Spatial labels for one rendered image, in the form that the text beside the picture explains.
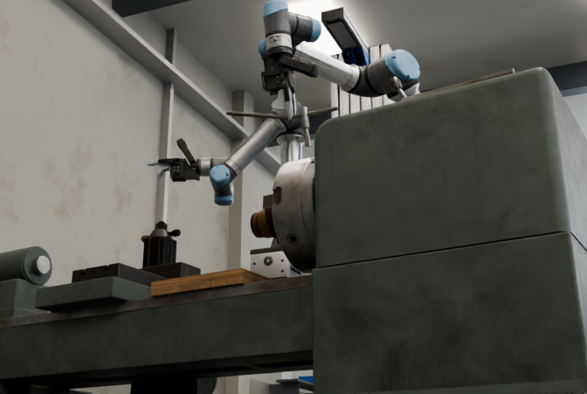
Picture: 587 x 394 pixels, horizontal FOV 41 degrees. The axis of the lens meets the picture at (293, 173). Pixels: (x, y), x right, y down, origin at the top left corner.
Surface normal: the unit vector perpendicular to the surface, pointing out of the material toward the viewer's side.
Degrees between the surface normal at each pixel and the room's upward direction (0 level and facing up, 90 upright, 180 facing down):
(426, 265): 90
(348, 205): 90
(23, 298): 90
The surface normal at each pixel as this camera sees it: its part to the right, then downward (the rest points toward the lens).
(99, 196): 0.92, -0.15
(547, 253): -0.50, -0.32
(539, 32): 0.00, 0.93
